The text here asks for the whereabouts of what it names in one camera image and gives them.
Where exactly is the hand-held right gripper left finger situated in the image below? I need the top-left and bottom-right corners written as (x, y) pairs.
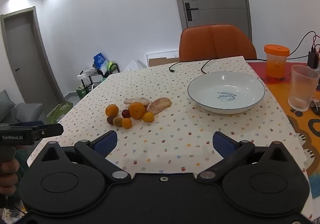
top-left (40, 131), bottom-right (132, 186)

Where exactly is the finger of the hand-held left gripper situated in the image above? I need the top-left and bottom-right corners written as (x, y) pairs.
top-left (7, 121), bottom-right (45, 130)
top-left (32, 123), bottom-right (64, 141)

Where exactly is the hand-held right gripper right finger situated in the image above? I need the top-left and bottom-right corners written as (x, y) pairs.
top-left (197, 131), bottom-right (288, 186)

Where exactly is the medium orange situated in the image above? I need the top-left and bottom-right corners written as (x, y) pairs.
top-left (105, 104), bottom-right (119, 117)

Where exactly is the large orange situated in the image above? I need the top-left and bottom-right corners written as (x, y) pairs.
top-left (128, 102), bottom-right (146, 120)

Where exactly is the pale peeled pomelo piece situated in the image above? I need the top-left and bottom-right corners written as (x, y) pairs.
top-left (124, 98), bottom-right (151, 108)

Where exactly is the white plate with blue rim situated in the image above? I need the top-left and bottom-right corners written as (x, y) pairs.
top-left (187, 71), bottom-right (266, 115)

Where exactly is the pink peeled pomelo piece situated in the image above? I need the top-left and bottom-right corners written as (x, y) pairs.
top-left (146, 97), bottom-right (173, 115)

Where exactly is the person's left hand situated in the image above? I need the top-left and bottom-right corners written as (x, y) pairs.
top-left (0, 145), bottom-right (27, 196)

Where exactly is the grey sofa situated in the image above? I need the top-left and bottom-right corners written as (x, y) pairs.
top-left (0, 90), bottom-right (43, 125)

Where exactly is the green striped bag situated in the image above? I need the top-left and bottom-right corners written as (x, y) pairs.
top-left (46, 101), bottom-right (74, 125)

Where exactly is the green box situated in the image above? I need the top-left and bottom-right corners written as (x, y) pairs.
top-left (76, 84), bottom-right (93, 98)

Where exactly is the grey plain door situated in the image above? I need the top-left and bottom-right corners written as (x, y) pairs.
top-left (0, 7), bottom-right (65, 112)

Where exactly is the black metal rack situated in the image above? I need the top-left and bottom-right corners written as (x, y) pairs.
top-left (80, 63), bottom-right (121, 95)

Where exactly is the orange printed tablecloth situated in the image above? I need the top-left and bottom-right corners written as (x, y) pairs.
top-left (247, 60), bottom-right (320, 199)

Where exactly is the yellow green bag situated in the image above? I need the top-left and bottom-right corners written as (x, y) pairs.
top-left (101, 60), bottom-right (117, 75)

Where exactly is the floral white tablecloth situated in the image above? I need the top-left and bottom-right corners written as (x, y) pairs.
top-left (27, 56), bottom-right (314, 199)

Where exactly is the white plastic bag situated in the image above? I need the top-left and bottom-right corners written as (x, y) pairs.
top-left (124, 59), bottom-right (147, 73)

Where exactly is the blue plastic bag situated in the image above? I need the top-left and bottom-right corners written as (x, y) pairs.
top-left (93, 53), bottom-right (109, 71)

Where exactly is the orange lidded plastic jar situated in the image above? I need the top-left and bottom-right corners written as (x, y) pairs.
top-left (264, 44), bottom-right (290, 78)

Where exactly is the ribbed clear glass cup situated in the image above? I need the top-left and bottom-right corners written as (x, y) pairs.
top-left (288, 65), bottom-right (320, 112)

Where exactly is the flat cardboard box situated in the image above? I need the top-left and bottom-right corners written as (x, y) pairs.
top-left (146, 51), bottom-right (180, 67)

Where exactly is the bunch of keys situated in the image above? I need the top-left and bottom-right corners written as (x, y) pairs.
top-left (309, 99), bottom-right (320, 115)

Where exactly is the orange leather chair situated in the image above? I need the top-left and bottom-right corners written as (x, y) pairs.
top-left (179, 24), bottom-right (257, 62)

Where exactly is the black charger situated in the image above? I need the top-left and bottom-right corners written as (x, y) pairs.
top-left (307, 51), bottom-right (319, 69)

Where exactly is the black door lock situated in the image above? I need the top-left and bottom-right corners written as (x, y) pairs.
top-left (184, 1), bottom-right (200, 22)

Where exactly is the black cable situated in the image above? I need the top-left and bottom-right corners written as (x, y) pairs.
top-left (169, 31), bottom-right (316, 74)

